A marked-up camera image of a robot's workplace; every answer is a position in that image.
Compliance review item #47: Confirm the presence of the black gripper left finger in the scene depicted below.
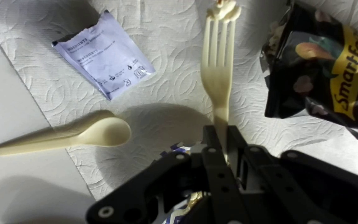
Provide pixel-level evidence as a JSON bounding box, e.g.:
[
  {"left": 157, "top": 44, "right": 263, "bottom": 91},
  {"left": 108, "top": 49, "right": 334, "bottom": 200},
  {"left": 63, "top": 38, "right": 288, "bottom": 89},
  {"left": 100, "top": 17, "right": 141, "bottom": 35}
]
[{"left": 202, "top": 126, "right": 248, "bottom": 224}]

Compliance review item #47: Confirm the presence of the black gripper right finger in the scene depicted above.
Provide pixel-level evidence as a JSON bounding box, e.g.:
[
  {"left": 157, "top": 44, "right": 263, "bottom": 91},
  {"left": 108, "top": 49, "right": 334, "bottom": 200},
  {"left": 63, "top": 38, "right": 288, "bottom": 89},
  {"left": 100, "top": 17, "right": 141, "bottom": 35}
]
[{"left": 227, "top": 126, "right": 344, "bottom": 224}]

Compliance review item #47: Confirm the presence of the cream plastic fork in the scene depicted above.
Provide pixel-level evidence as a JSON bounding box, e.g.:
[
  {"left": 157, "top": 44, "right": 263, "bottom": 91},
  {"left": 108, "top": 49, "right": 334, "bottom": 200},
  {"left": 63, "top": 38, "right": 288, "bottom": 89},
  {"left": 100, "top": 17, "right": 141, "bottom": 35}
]
[{"left": 200, "top": 0, "right": 241, "bottom": 160}]

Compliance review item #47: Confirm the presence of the black popcorn snack bag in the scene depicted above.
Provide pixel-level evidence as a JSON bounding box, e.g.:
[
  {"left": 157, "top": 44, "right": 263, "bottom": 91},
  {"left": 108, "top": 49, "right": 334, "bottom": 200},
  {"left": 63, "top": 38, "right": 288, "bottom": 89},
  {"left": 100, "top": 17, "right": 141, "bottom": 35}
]
[{"left": 262, "top": 0, "right": 358, "bottom": 140}]

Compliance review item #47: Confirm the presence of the white paper towel upper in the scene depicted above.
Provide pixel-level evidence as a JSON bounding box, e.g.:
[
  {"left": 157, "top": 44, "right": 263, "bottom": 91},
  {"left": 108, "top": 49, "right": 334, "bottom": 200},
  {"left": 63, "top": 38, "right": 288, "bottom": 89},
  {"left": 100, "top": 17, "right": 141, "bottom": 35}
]
[{"left": 0, "top": 0, "right": 358, "bottom": 198}]

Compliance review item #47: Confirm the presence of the cream plastic spoon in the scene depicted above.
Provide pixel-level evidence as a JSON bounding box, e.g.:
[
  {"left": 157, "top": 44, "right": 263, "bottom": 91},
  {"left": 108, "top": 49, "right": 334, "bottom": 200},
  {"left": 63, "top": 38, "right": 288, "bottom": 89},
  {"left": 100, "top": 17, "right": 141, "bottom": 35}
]
[{"left": 0, "top": 111, "right": 131, "bottom": 157}]

